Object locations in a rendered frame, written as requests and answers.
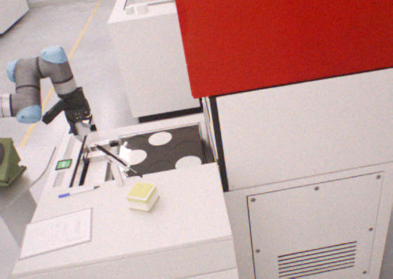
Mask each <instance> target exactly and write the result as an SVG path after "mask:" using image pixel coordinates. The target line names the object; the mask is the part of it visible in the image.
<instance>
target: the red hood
mask: <svg viewBox="0 0 393 279"><path fill-rule="evenodd" d="M174 3H175V6H176V7H175V11H176V9H177V11H176V13H178V16H177V17H178V21H179V25H180V32H181V37H182V43H183V51H184V56H185V63H186V67H187V75H188V79H189V86H190V90H191V94H192V97H193V98H194V99H195V98H200V97H208V96H215V95H223V94H227V93H235V92H239V91H244V90H252V89H256V88H264V87H268V86H275V85H280V84H285V83H292V82H297V81H304V80H309V79H320V78H325V77H329V76H337V75H341V74H349V73H353V72H361V71H366V70H369V69H377V68H381V69H382V68H385V67H393V0H174Z"/></svg>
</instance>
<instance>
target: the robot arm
mask: <svg viewBox="0 0 393 279"><path fill-rule="evenodd" d="M6 71H7V72H8V78H9V79H10V81H11V82H13V83H15V88H16V93H11V94H3V95H0V118H7V117H16V118H17V120H18V123H22V124H34V123H38V122H39V121H40V120H41V119H42V122H43V123H44V124H46V125H48V124H49V123H51V122H53V121H54V119H55V118H56V116H57V115H58V114H59V113H60V112H62V111H64V112H65V117H66V119H67V122H68V123H69V125H70V129H71V131H72V133H73V135H74V136H75V137H76V139H77V140H79V141H80V142H83V140H82V137H83V136H85V135H87V134H88V133H90V132H91V129H90V127H91V125H90V123H84V122H83V121H88V120H91V117H90V114H91V112H90V111H91V109H90V107H89V104H88V101H87V99H86V97H85V95H84V90H83V87H82V86H77V85H76V81H75V80H74V74H73V72H72V69H71V67H70V64H69V61H68V57H67V56H66V53H65V52H64V49H63V47H62V46H50V47H47V48H44V49H43V50H41V55H40V56H38V57H31V58H26V59H19V60H14V61H11V62H9V63H8V64H7V68H6ZM48 77H49V78H50V80H51V83H52V84H53V87H54V89H55V92H56V93H57V94H58V98H60V100H59V101H58V102H57V104H56V105H55V106H53V107H51V108H50V109H49V110H48V111H47V112H45V113H44V114H43V116H42V109H43V107H42V103H41V79H45V78H48ZM87 116H89V117H87ZM42 117H43V118H42ZM4 155H5V151H4V146H3V144H2V143H0V165H1V163H2V161H3V159H4Z"/></svg>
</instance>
